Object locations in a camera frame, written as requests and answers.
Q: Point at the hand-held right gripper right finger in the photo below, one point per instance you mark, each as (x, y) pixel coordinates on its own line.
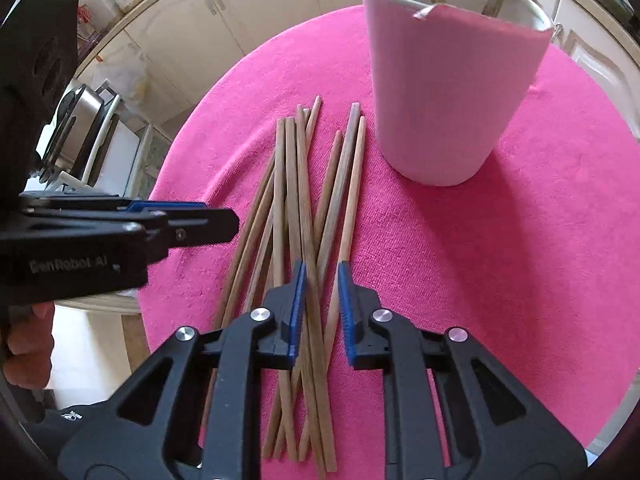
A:
(345, 310)

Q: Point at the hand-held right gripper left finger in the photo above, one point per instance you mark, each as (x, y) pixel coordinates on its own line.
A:
(298, 310)

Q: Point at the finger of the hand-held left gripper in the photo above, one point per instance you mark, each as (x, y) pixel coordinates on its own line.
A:
(170, 206)
(200, 227)

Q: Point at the bunch of wooden chopsticks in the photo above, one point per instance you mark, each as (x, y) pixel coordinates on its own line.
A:
(292, 185)

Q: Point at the pink cup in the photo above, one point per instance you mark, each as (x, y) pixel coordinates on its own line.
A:
(435, 90)

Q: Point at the person's left hand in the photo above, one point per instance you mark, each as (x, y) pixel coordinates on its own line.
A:
(27, 345)

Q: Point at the white storage rack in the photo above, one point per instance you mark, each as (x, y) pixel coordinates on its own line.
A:
(135, 160)

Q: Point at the stainless steel appliance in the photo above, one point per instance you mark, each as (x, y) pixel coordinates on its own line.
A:
(82, 110)

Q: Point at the pink terry cloth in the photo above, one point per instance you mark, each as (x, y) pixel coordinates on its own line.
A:
(500, 260)

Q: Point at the cream kitchen cabinet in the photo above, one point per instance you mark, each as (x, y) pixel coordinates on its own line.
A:
(240, 15)
(595, 55)

